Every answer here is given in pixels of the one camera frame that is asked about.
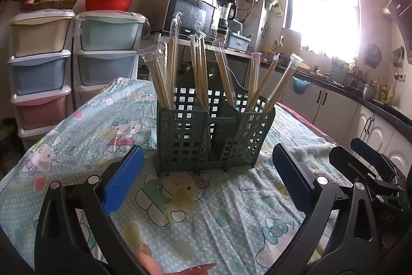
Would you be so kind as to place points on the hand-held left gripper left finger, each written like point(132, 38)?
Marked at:
point(124, 184)

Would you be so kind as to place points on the person's left hand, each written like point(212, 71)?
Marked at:
point(161, 267)

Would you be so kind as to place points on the blue dish box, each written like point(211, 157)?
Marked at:
point(238, 41)

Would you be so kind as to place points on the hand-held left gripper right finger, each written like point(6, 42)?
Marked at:
point(293, 178)

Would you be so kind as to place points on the blue hanging bin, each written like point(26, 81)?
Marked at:
point(301, 86)

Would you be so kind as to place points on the white kitchen cabinets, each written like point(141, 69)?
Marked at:
point(341, 114)

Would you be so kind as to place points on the cartoon printed blanket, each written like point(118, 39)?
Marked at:
point(209, 213)

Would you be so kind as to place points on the black kitchen countertop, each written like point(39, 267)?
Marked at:
point(379, 107)

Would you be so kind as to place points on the white metal shelf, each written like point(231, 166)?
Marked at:
point(235, 52)

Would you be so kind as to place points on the green-topped plastic drawer unit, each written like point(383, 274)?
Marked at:
point(106, 49)

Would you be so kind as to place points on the blender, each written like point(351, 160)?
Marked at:
point(226, 14)

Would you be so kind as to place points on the green wall holder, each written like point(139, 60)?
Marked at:
point(273, 6)

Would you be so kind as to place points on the condiment bottles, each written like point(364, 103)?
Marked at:
point(386, 94)

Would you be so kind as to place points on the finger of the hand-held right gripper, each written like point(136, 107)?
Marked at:
point(350, 165)
point(370, 154)

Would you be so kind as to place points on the kitchen window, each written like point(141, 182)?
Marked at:
point(322, 4)

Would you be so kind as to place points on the hanging kitchen utensils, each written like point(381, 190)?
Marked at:
point(399, 60)

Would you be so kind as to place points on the green plastic utensil basket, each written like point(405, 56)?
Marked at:
point(180, 139)

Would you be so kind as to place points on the black microwave oven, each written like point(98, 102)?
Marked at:
point(196, 14)

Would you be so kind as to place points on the bunch of bamboo chopsticks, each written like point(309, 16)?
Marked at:
point(172, 68)

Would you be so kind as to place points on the range hood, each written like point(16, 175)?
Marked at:
point(402, 14)

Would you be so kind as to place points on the small wall fan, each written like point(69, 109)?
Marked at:
point(372, 56)

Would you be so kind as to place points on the red plastic basin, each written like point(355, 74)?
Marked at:
point(109, 1)

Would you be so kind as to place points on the pale cutting board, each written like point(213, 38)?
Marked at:
point(289, 39)

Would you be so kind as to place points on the steel pot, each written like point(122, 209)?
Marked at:
point(369, 92)

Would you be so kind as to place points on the wicker basket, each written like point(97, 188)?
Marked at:
point(48, 5)

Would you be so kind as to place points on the cream-topped plastic drawer unit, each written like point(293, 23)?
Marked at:
point(38, 68)

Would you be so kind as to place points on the blue utensil rack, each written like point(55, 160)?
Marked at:
point(339, 72)

